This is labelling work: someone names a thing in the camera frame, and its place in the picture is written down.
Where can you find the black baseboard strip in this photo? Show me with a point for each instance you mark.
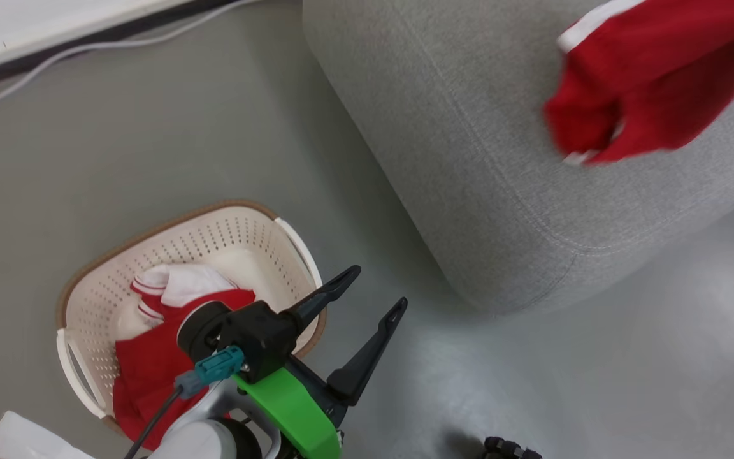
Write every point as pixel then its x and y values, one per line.
pixel 86 39

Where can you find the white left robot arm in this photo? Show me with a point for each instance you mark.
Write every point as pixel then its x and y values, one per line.
pixel 208 433

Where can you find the grey fabric sofa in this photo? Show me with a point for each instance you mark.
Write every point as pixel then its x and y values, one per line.
pixel 469 140

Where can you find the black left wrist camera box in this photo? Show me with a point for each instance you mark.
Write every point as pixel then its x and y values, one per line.
pixel 246 338

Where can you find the white crumpled cloth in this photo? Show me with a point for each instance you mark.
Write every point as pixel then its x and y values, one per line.
pixel 23 441

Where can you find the white perforated laundry basket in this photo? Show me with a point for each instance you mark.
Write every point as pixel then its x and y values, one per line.
pixel 214 248

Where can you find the red white-trimmed garment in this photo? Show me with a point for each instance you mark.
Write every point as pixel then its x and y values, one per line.
pixel 654 76
pixel 150 363

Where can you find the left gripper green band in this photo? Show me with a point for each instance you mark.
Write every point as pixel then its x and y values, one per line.
pixel 290 408

